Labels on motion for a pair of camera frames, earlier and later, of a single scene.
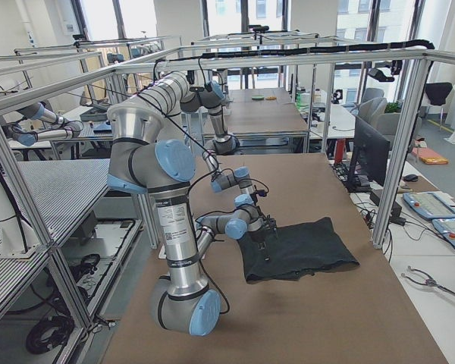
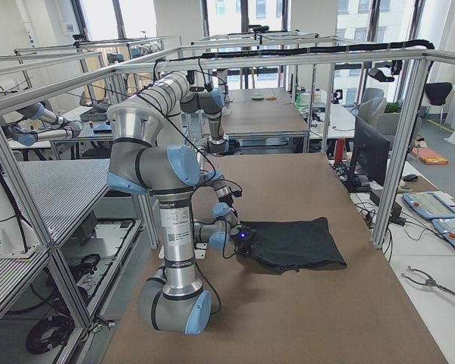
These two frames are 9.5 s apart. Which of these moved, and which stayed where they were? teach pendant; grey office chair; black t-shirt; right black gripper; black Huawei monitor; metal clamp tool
Moved: right black gripper; black t-shirt
Stayed: metal clamp tool; teach pendant; black Huawei monitor; grey office chair
